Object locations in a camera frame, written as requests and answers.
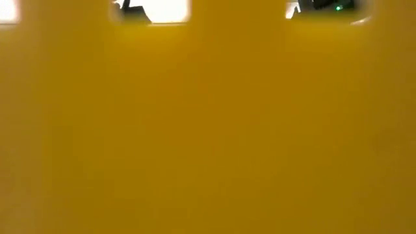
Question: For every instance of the yellow slotted plastic basket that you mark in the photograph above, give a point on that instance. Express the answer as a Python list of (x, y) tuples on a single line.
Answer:
[(208, 130)]

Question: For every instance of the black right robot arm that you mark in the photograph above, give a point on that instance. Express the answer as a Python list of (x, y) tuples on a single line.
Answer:
[(325, 4)]

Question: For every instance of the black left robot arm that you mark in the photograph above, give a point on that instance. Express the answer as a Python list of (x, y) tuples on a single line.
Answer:
[(133, 16)]

